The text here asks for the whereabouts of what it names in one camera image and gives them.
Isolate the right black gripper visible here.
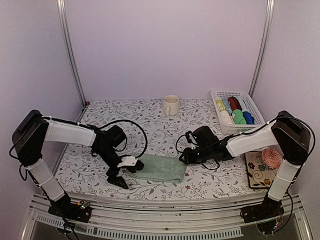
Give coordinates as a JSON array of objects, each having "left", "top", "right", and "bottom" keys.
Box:
[{"left": 180, "top": 146, "right": 213, "bottom": 164}]

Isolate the cream white towel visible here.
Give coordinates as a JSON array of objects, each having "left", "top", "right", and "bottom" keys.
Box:
[{"left": 219, "top": 110, "right": 235, "bottom": 125}]

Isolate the mint green towel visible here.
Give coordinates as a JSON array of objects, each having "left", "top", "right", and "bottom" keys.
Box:
[{"left": 127, "top": 153, "right": 187, "bottom": 184}]

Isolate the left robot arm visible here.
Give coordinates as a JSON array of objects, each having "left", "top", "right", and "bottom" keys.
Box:
[{"left": 8, "top": 109, "right": 144, "bottom": 217}]

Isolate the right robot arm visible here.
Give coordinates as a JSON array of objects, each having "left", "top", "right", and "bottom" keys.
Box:
[{"left": 179, "top": 111, "right": 316, "bottom": 218}]

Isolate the floral table mat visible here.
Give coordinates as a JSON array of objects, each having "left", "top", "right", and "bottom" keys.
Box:
[{"left": 55, "top": 99, "right": 256, "bottom": 201}]

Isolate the green rolled towel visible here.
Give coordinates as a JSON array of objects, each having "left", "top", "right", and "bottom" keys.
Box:
[{"left": 232, "top": 109, "right": 247, "bottom": 125}]

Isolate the white plastic basket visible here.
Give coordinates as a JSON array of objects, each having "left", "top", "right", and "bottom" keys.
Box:
[{"left": 210, "top": 89, "right": 265, "bottom": 135}]

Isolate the yellow rolled towel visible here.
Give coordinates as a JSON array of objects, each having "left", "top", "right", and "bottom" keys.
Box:
[{"left": 215, "top": 97, "right": 226, "bottom": 112}]

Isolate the light blue rolled towel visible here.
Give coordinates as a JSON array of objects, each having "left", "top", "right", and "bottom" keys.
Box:
[{"left": 221, "top": 98, "right": 232, "bottom": 114}]

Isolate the floral square plate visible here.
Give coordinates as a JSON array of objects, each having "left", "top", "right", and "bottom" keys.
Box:
[{"left": 244, "top": 151, "right": 279, "bottom": 189}]

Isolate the red rolled towel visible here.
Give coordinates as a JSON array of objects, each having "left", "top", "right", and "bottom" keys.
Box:
[{"left": 228, "top": 96, "right": 242, "bottom": 111}]

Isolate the red patterned bowl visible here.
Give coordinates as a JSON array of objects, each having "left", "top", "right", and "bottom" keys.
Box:
[{"left": 261, "top": 148, "right": 283, "bottom": 169}]

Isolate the cream ceramic mug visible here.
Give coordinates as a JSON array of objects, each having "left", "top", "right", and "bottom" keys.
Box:
[{"left": 162, "top": 95, "right": 180, "bottom": 116}]

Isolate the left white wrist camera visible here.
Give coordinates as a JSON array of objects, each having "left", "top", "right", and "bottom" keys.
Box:
[{"left": 117, "top": 155, "right": 138, "bottom": 168}]

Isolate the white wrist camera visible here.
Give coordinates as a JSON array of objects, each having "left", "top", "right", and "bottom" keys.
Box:
[
  {"left": 187, "top": 134, "right": 197, "bottom": 150},
  {"left": 117, "top": 155, "right": 138, "bottom": 168}
]

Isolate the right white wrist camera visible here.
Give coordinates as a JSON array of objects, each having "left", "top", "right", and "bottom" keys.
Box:
[{"left": 187, "top": 134, "right": 197, "bottom": 150}]

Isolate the aluminium front rail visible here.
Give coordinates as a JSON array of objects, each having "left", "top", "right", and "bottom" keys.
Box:
[{"left": 21, "top": 193, "right": 313, "bottom": 240}]

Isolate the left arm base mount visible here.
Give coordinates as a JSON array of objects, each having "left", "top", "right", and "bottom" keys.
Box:
[{"left": 48, "top": 200, "right": 92, "bottom": 223}]

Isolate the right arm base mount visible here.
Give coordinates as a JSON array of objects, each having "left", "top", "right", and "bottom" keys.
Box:
[{"left": 240, "top": 198, "right": 285, "bottom": 223}]

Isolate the right aluminium frame post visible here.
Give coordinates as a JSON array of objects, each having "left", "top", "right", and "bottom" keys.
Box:
[{"left": 248, "top": 0, "right": 275, "bottom": 98}]

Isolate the aluminium frame post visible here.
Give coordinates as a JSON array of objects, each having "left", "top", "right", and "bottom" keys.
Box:
[
  {"left": 56, "top": 0, "right": 87, "bottom": 107},
  {"left": 248, "top": 0, "right": 275, "bottom": 98}
]

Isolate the left aluminium frame post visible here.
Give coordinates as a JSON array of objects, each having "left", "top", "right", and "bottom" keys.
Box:
[{"left": 56, "top": 0, "right": 87, "bottom": 107}]

